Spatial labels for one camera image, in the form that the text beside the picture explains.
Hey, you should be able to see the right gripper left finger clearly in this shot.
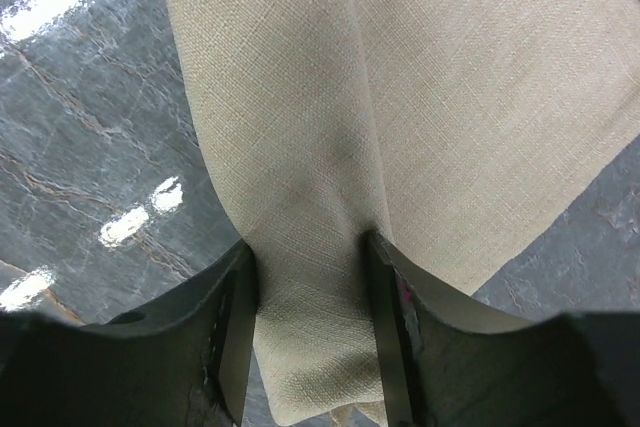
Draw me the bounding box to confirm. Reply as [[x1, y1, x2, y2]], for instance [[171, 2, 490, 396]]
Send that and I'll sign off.
[[79, 242, 257, 426]]

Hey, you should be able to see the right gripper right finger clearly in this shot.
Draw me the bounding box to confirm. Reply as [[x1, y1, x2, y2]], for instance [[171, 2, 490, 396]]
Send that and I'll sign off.
[[367, 231, 562, 426]]

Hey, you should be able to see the beige cloth napkin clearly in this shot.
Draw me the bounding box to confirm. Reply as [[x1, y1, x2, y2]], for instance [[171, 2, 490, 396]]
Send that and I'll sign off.
[[166, 0, 639, 426]]

